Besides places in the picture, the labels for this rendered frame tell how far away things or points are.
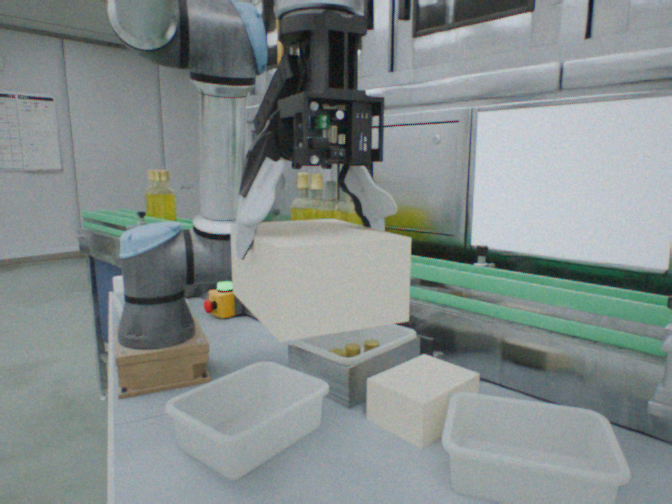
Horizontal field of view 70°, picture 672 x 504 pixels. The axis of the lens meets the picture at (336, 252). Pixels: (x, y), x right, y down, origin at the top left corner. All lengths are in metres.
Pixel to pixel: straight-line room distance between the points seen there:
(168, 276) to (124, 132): 6.32
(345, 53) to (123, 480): 0.64
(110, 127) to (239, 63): 6.35
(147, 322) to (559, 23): 1.04
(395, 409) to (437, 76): 0.83
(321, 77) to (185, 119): 7.29
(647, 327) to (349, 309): 0.63
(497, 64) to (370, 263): 0.88
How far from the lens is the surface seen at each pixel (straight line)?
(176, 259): 0.98
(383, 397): 0.84
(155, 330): 1.00
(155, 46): 0.84
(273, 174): 0.42
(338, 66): 0.41
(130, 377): 1.03
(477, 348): 1.04
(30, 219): 6.92
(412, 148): 1.30
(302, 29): 0.42
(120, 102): 7.29
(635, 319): 0.93
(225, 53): 0.88
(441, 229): 1.25
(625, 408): 0.97
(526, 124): 1.15
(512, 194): 1.15
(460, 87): 1.24
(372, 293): 0.41
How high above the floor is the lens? 1.19
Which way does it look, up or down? 10 degrees down
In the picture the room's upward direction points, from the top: straight up
